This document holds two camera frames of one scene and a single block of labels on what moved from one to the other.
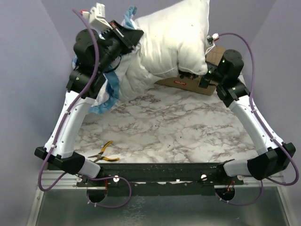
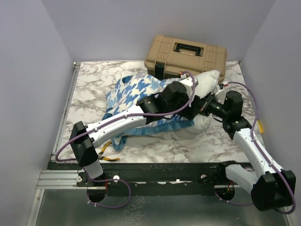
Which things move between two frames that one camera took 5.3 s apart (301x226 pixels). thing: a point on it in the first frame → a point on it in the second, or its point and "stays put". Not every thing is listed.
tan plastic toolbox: [176, 83] → [169, 56]
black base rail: [162, 179] stays put
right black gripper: [184, 72] → [204, 102]
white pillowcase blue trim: [118, 79] → [124, 94]
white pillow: [174, 38] → [204, 85]
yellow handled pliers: [99, 157] stays put
